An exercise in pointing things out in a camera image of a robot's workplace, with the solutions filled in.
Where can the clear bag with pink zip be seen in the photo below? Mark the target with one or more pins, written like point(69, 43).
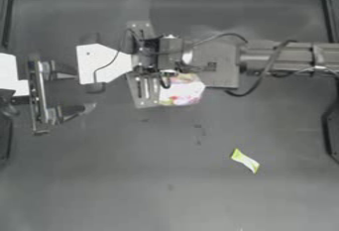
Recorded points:
point(186, 91)

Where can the green and white candy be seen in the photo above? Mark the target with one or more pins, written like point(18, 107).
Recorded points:
point(244, 160)

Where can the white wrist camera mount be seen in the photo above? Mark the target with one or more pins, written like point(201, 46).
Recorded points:
point(101, 63)
point(10, 76)

